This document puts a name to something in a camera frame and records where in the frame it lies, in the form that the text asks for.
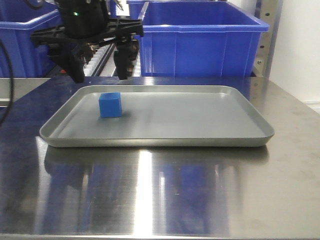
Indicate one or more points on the blue bin rear right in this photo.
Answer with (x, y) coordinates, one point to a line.
(137, 9)

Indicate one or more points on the blue bin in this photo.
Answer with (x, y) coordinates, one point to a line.
(17, 23)
(198, 39)
(137, 9)

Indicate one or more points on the blue cube block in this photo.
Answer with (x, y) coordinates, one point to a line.
(110, 105)

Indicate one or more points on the steel shelf upright post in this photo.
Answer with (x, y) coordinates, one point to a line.
(268, 11)

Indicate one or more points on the steel shelf front rail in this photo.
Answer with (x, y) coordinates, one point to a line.
(22, 86)

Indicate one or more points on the white roller track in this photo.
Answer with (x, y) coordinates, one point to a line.
(95, 66)

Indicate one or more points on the grey metal tray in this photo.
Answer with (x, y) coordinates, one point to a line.
(159, 116)

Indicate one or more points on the blue bin front right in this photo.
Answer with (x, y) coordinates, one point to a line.
(198, 39)

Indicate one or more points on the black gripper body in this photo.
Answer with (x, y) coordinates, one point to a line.
(85, 22)

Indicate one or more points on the blue bin front left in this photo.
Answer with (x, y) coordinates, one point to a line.
(17, 23)

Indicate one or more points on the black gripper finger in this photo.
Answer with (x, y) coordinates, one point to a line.
(71, 58)
(127, 49)

